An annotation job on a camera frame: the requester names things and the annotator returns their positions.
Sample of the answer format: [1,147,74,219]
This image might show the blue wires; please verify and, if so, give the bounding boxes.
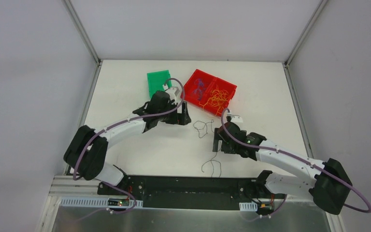
[192,77,209,100]

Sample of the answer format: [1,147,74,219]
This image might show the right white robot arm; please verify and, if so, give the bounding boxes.
[213,122,352,215]

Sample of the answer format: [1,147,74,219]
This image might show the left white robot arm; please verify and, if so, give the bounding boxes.
[63,91,191,196]

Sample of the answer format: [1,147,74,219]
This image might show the green plastic bin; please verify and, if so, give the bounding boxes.
[147,70,171,98]

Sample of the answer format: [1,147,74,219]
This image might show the red plastic double bin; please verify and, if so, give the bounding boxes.
[184,69,237,116]

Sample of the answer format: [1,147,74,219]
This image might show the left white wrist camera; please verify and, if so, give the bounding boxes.
[163,84,182,104]

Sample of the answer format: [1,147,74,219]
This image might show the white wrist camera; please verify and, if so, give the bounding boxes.
[163,84,182,104]
[226,112,243,124]

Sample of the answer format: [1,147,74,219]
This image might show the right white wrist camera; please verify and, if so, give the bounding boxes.
[226,112,243,124]

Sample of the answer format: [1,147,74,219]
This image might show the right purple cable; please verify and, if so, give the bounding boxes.
[220,108,371,221]

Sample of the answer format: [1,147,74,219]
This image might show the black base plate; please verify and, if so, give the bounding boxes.
[97,174,288,211]

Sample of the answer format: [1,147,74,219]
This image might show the yellow wires in red bin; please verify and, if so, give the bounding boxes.
[201,84,232,116]

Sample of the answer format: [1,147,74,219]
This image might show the aluminium frame rail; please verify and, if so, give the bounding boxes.
[49,175,100,197]

